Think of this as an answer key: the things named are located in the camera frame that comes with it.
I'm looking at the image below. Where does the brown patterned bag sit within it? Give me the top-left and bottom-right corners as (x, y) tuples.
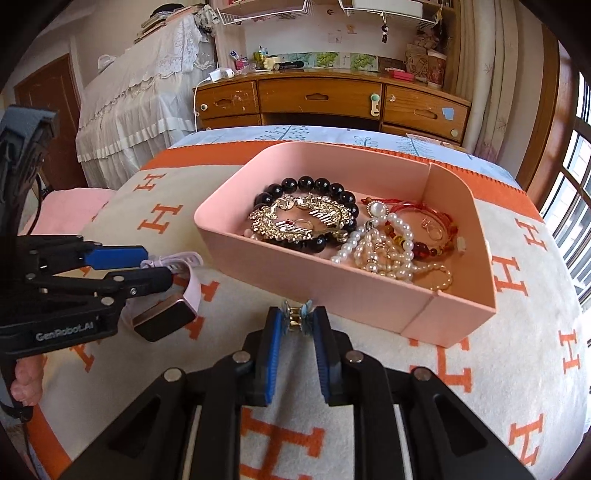
(405, 44), (430, 81)

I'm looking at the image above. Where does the wooden desk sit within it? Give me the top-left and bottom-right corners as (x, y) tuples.
(191, 65), (472, 144)

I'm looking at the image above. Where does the floral cloth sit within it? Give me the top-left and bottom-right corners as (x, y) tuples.
(194, 7), (218, 33)

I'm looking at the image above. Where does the brown wooden door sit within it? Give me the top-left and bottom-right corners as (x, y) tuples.
(14, 53), (86, 190)

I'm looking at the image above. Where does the red paper cup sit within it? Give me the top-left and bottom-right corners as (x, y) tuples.
(427, 50), (448, 89)

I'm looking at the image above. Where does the pink plastic tray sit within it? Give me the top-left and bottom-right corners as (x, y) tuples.
(194, 141), (497, 348)

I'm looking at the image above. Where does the white pearl necklace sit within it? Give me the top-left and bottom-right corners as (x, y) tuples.
(330, 226), (414, 282)

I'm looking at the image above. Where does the green picture strip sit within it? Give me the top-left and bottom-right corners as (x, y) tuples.
(302, 51), (377, 70)

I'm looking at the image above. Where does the small flower ornament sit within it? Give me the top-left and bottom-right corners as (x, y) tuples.
(281, 300), (317, 335)

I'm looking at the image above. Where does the gold rhinestone bracelet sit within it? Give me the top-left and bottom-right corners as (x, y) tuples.
(248, 194), (352, 243)

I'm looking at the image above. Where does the amber bead bracelet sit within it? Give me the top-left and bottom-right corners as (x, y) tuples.
(385, 222), (458, 260)

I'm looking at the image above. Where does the pale curtain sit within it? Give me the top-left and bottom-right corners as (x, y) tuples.
(455, 0), (561, 167)

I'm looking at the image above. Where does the red string bracelet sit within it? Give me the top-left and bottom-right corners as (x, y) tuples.
(360, 196), (458, 232)

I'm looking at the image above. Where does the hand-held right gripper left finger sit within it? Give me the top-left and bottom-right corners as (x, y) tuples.
(60, 307), (284, 480)

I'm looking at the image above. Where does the white wire shelf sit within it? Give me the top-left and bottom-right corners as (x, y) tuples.
(339, 0), (439, 35)
(217, 0), (311, 26)

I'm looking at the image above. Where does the tree print bed sheet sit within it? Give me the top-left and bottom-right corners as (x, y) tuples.
(168, 124), (513, 181)

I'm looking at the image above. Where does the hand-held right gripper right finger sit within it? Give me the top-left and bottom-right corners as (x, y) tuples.
(305, 307), (536, 480)

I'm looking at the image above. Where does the orange patterned cream blanket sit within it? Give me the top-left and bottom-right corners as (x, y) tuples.
(39, 150), (589, 480)

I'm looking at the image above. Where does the black bead bracelet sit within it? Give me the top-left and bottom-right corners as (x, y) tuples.
(254, 174), (360, 252)

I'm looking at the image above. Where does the stack of books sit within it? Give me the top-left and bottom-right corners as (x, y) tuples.
(134, 11), (204, 44)

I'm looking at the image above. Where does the white cable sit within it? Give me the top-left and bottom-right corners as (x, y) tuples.
(193, 78), (213, 132)

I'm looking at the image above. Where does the grid window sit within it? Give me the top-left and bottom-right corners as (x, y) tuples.
(540, 69), (591, 278)

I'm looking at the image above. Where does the white lace cover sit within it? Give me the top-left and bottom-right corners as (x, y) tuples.
(76, 14), (218, 190)

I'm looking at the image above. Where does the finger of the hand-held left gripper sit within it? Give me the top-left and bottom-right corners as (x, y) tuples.
(18, 235), (149, 273)
(28, 267), (174, 301)

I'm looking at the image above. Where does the small gold bead bracelet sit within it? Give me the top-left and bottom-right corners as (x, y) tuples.
(413, 262), (454, 291)

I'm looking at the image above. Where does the pink band smart watch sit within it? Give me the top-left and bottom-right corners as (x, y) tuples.
(127, 251), (204, 342)

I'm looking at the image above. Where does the white pearl bracelet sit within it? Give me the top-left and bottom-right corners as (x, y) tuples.
(369, 217), (415, 259)

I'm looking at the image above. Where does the person's left hand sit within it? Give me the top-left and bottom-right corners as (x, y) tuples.
(11, 357), (44, 407)

